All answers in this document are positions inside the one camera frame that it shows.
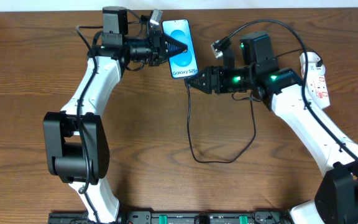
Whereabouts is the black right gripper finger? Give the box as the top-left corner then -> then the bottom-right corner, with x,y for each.
186,67 -> 212,83
190,82 -> 212,94

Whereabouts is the blue Galaxy smartphone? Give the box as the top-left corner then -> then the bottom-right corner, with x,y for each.
162,19 -> 198,79

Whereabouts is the black USB charging cable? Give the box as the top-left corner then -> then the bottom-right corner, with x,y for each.
183,46 -> 324,164

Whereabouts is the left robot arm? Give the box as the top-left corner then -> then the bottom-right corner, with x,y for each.
43,6 -> 188,223

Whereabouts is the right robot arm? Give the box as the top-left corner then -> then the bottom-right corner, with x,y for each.
186,32 -> 358,223

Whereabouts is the white USB charger plug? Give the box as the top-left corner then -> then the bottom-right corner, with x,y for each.
300,51 -> 326,77

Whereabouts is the white power strip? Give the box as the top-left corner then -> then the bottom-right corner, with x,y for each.
306,73 -> 330,109

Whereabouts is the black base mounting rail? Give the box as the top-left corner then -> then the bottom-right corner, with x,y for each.
47,210 -> 291,224

